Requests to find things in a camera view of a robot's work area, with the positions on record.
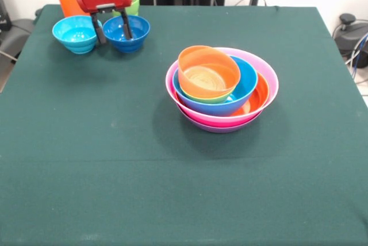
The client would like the orange small bowl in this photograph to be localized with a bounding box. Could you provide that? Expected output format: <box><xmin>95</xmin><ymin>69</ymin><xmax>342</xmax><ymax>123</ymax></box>
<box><xmin>177</xmin><ymin>45</ymin><xmax>242</xmax><ymax>99</ymax></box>

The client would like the green plastic cup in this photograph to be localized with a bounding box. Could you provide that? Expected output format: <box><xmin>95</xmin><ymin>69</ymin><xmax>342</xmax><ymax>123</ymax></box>
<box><xmin>112</xmin><ymin>0</ymin><xmax>140</xmax><ymax>17</ymax></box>

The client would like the orange medium bowl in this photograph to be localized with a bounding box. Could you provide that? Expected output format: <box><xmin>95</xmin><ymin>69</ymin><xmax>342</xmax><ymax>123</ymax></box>
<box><xmin>231</xmin><ymin>72</ymin><xmax>270</xmax><ymax>118</ymax></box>

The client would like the light blue small bowl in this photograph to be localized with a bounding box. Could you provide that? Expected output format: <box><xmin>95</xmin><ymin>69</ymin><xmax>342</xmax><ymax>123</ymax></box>
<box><xmin>52</xmin><ymin>15</ymin><xmax>103</xmax><ymax>55</ymax></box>

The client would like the dark blue small bowl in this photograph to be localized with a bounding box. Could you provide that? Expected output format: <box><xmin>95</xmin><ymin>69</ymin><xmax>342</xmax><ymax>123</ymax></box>
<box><xmin>102</xmin><ymin>14</ymin><xmax>151</xmax><ymax>53</ymax></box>

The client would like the black floor stand base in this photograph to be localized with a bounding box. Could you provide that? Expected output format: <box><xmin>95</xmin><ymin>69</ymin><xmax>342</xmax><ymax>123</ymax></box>
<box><xmin>332</xmin><ymin>13</ymin><xmax>368</xmax><ymax>56</ymax></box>
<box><xmin>0</xmin><ymin>7</ymin><xmax>43</xmax><ymax>68</ymax></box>

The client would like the blue medium bowl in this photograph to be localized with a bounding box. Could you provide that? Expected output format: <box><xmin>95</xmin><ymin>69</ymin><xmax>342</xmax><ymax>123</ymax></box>
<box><xmin>172</xmin><ymin>55</ymin><xmax>259</xmax><ymax>117</ymax></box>

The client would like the bundle of cables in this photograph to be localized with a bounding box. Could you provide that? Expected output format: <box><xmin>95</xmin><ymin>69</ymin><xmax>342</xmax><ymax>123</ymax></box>
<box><xmin>344</xmin><ymin>32</ymin><xmax>368</xmax><ymax>97</ymax></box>

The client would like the pink large bowl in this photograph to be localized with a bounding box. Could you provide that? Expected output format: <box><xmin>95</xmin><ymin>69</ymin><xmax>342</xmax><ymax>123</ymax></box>
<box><xmin>165</xmin><ymin>47</ymin><xmax>279</xmax><ymax>128</ymax></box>

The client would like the dark green tablecloth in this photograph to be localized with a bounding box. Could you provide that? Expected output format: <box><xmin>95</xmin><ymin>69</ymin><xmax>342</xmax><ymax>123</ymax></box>
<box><xmin>0</xmin><ymin>3</ymin><xmax>368</xmax><ymax>246</ymax></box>

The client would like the purple large bowl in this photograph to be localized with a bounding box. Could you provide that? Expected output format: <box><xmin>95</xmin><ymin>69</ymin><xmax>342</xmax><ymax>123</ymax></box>
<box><xmin>177</xmin><ymin>103</ymin><xmax>264</xmax><ymax>134</ymax></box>

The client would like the orange plastic cup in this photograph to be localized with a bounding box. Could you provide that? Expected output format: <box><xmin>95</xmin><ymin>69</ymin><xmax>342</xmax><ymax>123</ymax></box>
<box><xmin>57</xmin><ymin>0</ymin><xmax>87</xmax><ymax>18</ymax></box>

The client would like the green small bowl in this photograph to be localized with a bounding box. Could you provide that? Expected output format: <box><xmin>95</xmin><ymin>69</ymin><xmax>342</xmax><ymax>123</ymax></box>
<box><xmin>181</xmin><ymin>86</ymin><xmax>235</xmax><ymax>105</ymax></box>

